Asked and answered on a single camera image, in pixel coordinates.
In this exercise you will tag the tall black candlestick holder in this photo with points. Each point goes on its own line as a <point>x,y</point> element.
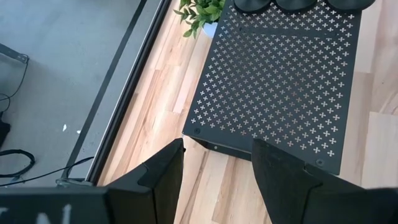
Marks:
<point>252,4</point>

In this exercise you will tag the green artificial potted plant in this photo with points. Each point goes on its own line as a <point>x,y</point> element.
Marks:
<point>203,12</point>

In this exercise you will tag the medium black candlestick holder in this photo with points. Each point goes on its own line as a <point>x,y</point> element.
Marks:
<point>295,3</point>

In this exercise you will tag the short black candlestick holder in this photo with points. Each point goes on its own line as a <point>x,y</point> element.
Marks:
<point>351,3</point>

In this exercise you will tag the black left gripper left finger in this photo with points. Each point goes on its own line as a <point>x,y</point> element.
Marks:
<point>93,205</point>

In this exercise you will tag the black perforated metal shelf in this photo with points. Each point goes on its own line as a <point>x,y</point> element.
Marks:
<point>273,77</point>

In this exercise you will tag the black metal floor bar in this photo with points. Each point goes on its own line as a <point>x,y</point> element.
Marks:
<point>12,53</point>

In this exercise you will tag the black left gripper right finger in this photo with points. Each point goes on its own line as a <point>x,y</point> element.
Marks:
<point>311,199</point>

